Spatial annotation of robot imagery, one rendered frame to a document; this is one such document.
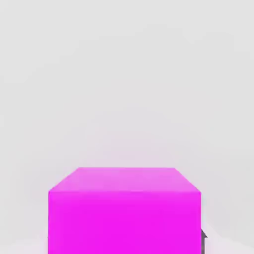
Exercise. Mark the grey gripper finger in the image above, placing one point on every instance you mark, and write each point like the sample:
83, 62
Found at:
203, 243

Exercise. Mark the small magenta cube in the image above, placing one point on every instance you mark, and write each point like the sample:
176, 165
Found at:
124, 220

